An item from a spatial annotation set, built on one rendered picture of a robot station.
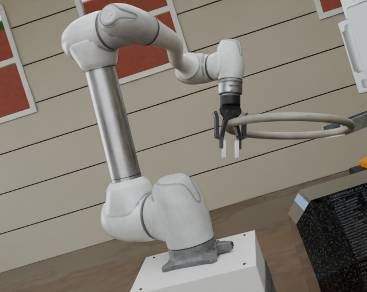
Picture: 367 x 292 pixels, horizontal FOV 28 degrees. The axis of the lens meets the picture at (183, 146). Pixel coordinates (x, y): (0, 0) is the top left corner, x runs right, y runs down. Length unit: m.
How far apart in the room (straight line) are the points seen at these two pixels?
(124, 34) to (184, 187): 0.51
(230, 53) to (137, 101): 6.64
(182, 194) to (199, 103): 7.00
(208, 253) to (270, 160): 6.99
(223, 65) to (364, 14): 0.74
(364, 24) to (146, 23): 1.16
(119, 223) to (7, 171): 7.47
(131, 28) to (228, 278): 0.81
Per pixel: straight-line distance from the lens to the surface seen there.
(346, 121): 2.64
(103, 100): 2.36
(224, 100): 2.67
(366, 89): 4.06
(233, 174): 9.25
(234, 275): 2.12
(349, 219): 3.00
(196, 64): 2.73
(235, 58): 2.69
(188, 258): 2.26
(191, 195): 2.24
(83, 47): 2.36
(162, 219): 2.26
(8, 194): 9.84
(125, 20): 2.25
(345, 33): 4.03
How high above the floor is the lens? 1.38
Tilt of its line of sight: 3 degrees down
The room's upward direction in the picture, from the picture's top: 18 degrees counter-clockwise
